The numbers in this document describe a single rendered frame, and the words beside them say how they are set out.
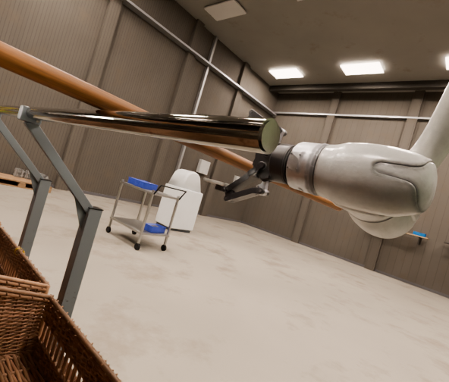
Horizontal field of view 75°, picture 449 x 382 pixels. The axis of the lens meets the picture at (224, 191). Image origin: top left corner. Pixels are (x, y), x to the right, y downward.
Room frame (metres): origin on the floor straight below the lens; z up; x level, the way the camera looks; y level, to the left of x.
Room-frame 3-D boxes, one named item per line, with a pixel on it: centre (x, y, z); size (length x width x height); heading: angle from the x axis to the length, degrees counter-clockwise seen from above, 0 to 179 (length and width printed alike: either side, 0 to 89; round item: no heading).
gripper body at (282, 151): (0.57, -0.08, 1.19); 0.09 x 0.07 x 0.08; 48
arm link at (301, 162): (0.52, -0.13, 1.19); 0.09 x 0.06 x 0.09; 138
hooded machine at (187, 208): (6.73, 0.89, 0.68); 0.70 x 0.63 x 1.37; 139
